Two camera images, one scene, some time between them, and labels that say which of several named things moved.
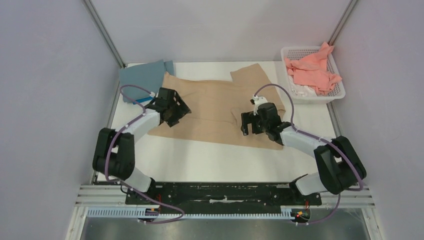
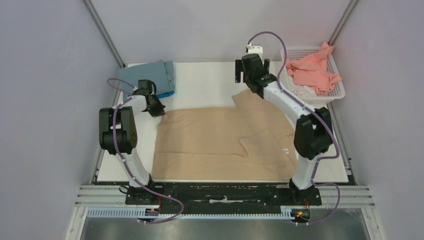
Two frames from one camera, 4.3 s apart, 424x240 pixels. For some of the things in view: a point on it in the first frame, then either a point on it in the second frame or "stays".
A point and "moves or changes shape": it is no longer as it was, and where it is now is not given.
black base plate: (186, 196) stays
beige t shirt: (216, 107) moves or changes shape
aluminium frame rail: (104, 33) stays
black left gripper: (181, 110) → (160, 111)
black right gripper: (250, 120) → (240, 71)
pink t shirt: (310, 69) stays
